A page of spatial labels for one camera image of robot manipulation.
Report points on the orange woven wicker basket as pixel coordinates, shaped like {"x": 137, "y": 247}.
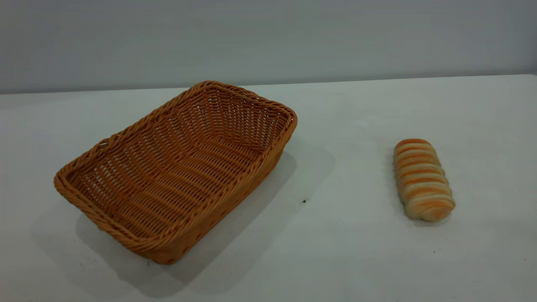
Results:
{"x": 176, "y": 176}

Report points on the striped bread roll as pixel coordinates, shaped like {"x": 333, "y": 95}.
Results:
{"x": 423, "y": 179}

